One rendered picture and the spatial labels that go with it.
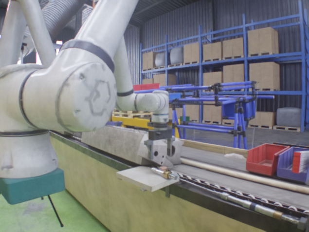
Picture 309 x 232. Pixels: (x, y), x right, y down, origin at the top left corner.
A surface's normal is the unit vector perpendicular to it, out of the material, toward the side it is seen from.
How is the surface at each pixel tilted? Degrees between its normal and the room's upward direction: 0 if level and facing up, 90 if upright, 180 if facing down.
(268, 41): 90
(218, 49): 90
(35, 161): 71
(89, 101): 100
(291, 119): 93
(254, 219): 90
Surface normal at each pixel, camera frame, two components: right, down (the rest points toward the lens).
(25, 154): 0.51, -0.32
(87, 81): 0.88, 0.05
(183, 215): -0.76, 0.04
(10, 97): -0.32, 0.01
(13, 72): 0.34, 0.11
